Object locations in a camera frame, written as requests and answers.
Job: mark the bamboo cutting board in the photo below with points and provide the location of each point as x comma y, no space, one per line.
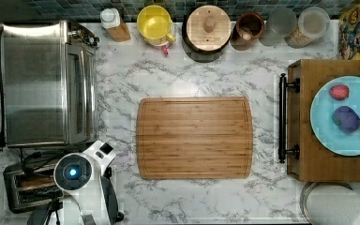
194,137

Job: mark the white paper towel roll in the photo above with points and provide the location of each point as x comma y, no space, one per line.
330,204

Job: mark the copper brown cup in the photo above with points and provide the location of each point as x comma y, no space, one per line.
248,28

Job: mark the red toy strawberry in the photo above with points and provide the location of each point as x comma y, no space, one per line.
339,92

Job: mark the wooden tray black handle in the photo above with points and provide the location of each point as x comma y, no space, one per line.
305,157

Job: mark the frosted glass cup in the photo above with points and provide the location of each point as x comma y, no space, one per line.
280,23

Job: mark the yellow plastic pitcher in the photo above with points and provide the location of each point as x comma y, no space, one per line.
156,27

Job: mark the stainless steel toaster oven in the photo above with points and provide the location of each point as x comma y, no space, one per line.
50,84

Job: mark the clear jar with grains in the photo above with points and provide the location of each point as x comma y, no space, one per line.
312,24

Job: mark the white cap spice bottle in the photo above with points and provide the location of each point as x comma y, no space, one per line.
114,24

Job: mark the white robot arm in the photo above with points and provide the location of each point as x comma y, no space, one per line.
90,195

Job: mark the purple toy fruit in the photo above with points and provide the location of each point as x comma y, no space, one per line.
346,119

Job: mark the black slot toaster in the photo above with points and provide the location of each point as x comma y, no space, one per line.
30,184

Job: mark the light blue plate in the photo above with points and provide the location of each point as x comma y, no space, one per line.
321,117

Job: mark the black pot wooden lid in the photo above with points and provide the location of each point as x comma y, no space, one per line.
206,31

